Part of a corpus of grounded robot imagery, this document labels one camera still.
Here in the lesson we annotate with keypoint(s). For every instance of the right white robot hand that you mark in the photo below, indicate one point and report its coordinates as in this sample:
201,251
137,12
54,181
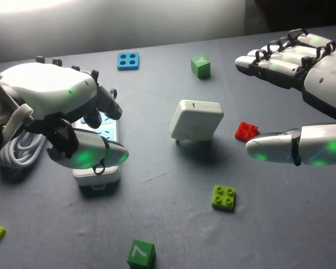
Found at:
324,78

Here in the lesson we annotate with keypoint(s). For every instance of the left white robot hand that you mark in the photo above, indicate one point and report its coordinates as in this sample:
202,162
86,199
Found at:
50,87

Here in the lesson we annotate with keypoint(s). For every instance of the white power strip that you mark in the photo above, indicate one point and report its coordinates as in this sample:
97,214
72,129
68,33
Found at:
98,179

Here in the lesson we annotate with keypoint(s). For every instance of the white power adapter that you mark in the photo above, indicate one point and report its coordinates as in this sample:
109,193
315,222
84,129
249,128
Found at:
196,120

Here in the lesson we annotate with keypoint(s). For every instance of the blue four-hole block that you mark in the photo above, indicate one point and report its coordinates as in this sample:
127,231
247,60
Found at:
128,61

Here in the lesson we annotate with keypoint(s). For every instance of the red building brick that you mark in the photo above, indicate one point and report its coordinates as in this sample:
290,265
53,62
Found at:
246,131

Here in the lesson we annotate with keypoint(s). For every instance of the green cube letter Y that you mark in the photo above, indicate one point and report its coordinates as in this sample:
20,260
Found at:
200,68

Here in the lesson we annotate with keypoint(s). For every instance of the green cube number 7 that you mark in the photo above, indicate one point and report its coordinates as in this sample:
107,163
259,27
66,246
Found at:
141,255

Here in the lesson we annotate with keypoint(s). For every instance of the grey table cloth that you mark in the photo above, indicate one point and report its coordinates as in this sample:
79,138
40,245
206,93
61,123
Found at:
184,224

